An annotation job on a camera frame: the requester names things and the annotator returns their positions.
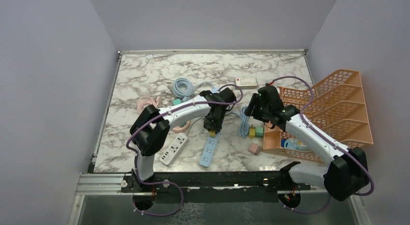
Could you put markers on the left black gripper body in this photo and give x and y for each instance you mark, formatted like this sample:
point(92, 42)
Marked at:
point(213, 123)

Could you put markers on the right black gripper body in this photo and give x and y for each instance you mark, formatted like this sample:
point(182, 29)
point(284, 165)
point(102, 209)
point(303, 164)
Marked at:
point(257, 110)

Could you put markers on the yellow charger plug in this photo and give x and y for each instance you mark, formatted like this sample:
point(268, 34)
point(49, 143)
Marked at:
point(212, 134)

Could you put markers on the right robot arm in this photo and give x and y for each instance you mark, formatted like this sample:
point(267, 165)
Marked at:
point(346, 172)

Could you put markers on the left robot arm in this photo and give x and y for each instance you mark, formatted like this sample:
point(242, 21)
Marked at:
point(151, 128)

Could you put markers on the blue long power strip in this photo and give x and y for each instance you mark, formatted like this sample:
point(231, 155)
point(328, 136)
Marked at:
point(208, 151)

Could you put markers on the green charger near rack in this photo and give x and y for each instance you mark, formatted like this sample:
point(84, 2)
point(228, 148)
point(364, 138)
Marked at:
point(259, 131)

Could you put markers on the yellow charger near rack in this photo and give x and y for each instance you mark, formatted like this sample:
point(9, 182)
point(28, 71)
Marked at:
point(252, 132)

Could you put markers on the white red small box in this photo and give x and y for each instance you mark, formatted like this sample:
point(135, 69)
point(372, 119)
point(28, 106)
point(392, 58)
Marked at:
point(246, 83)

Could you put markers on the pink round power strip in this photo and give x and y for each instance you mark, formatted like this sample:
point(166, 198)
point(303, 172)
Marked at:
point(181, 129)

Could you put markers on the white power strip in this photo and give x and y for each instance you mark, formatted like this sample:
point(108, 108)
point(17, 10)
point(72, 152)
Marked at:
point(174, 148)

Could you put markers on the pink charger front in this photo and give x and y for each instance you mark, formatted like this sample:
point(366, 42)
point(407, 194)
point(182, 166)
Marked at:
point(254, 149)

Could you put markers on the orange plastic file rack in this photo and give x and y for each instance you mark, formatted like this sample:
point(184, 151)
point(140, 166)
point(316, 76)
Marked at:
point(338, 108)

